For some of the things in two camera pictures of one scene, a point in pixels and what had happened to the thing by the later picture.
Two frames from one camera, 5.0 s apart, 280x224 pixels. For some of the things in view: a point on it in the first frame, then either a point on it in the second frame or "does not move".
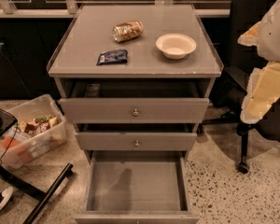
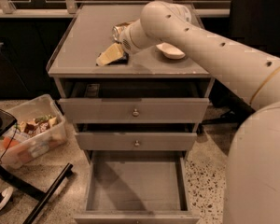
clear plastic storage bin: [40, 130] does not move
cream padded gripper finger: [265, 87] to [130, 37]
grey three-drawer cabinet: [135, 80] does not move
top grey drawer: [134, 102] does not move
